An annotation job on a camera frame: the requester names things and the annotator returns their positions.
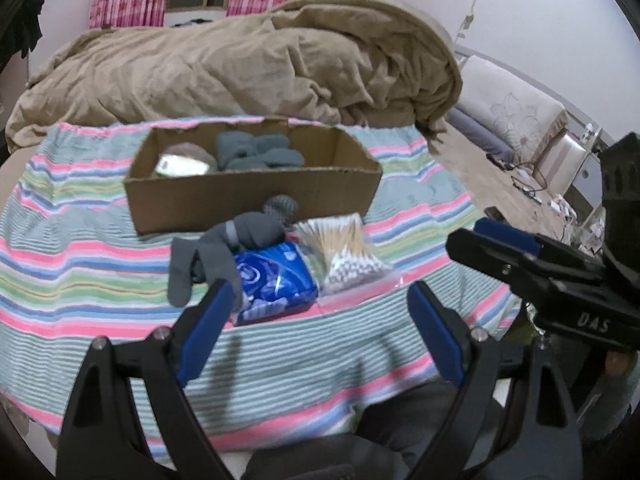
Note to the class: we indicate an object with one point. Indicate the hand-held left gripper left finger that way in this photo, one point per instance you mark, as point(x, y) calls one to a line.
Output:
point(207, 327)

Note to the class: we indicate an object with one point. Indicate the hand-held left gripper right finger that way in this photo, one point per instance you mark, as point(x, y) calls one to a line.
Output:
point(440, 335)

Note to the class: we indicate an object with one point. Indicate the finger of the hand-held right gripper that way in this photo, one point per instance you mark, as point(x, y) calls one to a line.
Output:
point(530, 272)
point(505, 234)

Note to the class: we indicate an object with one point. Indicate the dark grey socks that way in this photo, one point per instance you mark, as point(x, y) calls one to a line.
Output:
point(220, 250)

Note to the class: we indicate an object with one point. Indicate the blue tissue packet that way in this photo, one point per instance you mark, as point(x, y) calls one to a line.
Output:
point(275, 280)

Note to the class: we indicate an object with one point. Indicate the bag of cotton swabs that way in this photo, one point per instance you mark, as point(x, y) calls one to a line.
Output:
point(340, 250)

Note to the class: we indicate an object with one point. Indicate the brown cardboard box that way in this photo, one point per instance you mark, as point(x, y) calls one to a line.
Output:
point(250, 195)

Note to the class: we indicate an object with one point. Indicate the white appliance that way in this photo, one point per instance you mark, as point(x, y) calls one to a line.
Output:
point(560, 160)

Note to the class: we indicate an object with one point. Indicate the grey pillow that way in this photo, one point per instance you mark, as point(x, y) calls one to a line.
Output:
point(475, 132)

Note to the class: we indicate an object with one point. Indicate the person's dark trousers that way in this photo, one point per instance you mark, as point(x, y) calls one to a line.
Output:
point(380, 435)

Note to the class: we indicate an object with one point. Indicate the white flower pillow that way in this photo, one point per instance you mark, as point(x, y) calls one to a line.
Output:
point(510, 105)

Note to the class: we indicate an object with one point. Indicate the striped bed sheet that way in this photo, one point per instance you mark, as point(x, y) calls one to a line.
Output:
point(90, 270)

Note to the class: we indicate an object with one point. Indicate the grey knit sock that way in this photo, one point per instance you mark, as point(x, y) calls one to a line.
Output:
point(281, 207)

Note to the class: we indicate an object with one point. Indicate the shiny white packet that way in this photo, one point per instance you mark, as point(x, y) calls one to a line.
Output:
point(180, 165)

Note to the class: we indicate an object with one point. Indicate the beige knit item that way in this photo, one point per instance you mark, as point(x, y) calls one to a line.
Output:
point(192, 150)

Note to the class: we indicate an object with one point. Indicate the teal grey folded socks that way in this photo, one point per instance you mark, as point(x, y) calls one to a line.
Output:
point(260, 152)

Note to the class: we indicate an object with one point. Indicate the tan blanket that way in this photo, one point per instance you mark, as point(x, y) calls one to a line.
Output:
point(225, 60)

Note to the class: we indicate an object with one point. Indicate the dark hanging cloth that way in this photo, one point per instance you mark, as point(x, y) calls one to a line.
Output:
point(22, 20)

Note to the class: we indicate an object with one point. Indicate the white metal bed rail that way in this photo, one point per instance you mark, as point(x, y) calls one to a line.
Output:
point(500, 60)

